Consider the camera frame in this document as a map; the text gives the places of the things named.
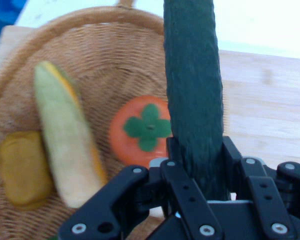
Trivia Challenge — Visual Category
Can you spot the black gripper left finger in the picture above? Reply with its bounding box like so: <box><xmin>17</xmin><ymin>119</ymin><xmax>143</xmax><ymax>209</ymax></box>
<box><xmin>57</xmin><ymin>136</ymin><xmax>225</xmax><ymax>240</ymax></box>

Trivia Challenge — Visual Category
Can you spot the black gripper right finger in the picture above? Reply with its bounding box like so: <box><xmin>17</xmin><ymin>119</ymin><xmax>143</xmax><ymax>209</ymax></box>
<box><xmin>221</xmin><ymin>136</ymin><xmax>300</xmax><ymax>240</ymax></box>

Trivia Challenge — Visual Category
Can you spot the dark green toy cucumber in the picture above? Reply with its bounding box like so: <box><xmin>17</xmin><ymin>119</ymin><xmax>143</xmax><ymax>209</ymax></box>
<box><xmin>162</xmin><ymin>0</ymin><xmax>231</xmax><ymax>201</ymax></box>

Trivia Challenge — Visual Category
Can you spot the orange toy persimmon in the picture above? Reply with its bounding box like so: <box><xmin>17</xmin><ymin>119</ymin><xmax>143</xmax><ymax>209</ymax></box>
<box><xmin>108</xmin><ymin>94</ymin><xmax>173</xmax><ymax>168</ymax></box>

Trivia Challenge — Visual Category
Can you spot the yellow toy corn cob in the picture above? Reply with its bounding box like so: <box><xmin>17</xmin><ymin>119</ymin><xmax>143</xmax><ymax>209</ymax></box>
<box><xmin>33</xmin><ymin>60</ymin><xmax>108</xmax><ymax>210</ymax></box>

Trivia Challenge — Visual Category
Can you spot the woven wicker basket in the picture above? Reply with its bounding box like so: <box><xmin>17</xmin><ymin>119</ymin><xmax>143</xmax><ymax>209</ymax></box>
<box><xmin>0</xmin><ymin>0</ymin><xmax>173</xmax><ymax>240</ymax></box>

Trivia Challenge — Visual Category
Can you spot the brown toy potato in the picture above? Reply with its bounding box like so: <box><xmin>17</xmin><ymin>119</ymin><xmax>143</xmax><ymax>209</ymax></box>
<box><xmin>0</xmin><ymin>131</ymin><xmax>56</xmax><ymax>210</ymax></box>

